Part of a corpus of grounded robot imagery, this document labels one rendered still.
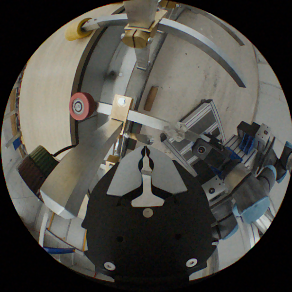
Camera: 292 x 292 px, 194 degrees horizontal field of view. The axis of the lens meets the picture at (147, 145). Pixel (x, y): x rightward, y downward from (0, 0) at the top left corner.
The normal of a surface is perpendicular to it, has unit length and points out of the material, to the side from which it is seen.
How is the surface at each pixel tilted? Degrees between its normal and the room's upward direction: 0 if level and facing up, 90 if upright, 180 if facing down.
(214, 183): 90
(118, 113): 0
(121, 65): 0
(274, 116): 90
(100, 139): 90
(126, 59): 0
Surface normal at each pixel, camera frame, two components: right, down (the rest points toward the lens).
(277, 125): -0.96, -0.23
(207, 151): -0.43, 0.30
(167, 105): 0.04, 0.50
